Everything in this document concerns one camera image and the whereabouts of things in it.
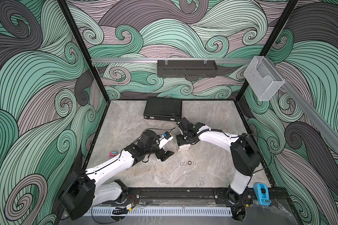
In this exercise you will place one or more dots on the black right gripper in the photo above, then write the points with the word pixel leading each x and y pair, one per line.
pixel 180 142

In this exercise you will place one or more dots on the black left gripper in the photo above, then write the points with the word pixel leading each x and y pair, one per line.
pixel 164 156

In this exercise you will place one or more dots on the large white bow gift box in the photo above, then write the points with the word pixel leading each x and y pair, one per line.
pixel 184 147

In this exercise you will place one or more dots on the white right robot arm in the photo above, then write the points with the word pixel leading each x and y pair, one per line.
pixel 245 153

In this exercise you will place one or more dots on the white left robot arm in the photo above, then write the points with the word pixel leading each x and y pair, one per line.
pixel 83 189

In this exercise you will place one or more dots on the black ribbed hard case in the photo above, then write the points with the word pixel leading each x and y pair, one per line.
pixel 163 109

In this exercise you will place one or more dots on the pink teal small block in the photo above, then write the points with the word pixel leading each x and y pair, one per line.
pixel 113 154

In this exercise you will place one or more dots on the blue tape dispenser right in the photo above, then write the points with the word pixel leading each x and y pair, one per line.
pixel 262 194

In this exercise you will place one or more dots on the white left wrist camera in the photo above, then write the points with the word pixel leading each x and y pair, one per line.
pixel 164 139

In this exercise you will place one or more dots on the white slotted cable duct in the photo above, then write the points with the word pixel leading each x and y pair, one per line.
pixel 164 211

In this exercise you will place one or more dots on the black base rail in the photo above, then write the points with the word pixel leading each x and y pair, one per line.
pixel 216 195

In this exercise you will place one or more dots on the black wall shelf tray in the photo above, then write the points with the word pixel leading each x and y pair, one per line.
pixel 188 69

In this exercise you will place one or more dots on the clear plastic wall holder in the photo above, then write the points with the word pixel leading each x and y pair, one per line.
pixel 263 77

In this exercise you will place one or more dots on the black corner frame post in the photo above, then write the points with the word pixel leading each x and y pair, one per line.
pixel 73 27

